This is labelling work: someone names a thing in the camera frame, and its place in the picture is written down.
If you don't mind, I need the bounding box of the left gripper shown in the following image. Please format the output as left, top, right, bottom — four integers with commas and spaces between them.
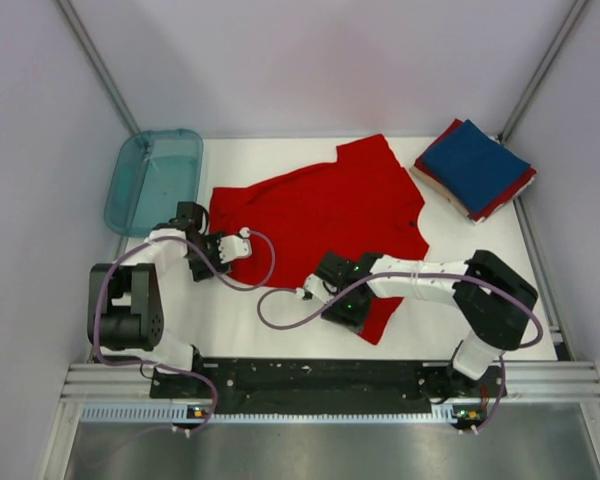
186, 230, 232, 282

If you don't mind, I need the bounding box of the red t shirt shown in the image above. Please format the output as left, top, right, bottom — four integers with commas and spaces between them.
208, 133, 430, 347
413, 118, 538, 222

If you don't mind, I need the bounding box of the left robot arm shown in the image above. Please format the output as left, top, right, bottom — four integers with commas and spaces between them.
87, 202, 250, 397

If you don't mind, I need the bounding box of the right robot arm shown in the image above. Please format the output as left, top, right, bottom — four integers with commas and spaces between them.
303, 250, 538, 396

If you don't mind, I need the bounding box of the teal plastic bin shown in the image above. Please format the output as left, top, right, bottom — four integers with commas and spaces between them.
104, 129, 204, 237

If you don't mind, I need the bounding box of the folded cream t shirt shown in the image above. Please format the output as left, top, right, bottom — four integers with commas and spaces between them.
409, 166, 469, 217

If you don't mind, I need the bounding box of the folded red t shirt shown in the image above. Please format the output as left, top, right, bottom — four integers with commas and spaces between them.
413, 118, 538, 222

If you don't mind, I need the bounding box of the folded blue t shirt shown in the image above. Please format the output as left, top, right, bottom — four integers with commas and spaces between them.
420, 118, 532, 214

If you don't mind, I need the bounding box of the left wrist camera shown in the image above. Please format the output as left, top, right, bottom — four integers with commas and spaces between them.
218, 227, 252, 264

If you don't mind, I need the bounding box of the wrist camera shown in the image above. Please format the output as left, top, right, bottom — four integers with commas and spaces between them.
295, 274, 337, 304
218, 227, 252, 264

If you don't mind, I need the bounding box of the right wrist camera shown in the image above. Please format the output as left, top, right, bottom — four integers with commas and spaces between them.
295, 274, 337, 304

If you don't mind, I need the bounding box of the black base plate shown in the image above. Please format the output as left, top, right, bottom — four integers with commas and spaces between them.
149, 357, 503, 414

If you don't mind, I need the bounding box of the grey cable duct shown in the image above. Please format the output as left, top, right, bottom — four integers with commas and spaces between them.
80, 402, 482, 427

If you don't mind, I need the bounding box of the left aluminium frame post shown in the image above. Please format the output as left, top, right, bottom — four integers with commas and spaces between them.
54, 0, 141, 135

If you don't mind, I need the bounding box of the aluminium frame post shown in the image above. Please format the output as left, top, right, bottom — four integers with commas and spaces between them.
496, 0, 591, 145
54, 0, 141, 135

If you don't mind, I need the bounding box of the right aluminium frame post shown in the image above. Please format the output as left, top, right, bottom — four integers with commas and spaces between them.
496, 0, 591, 145

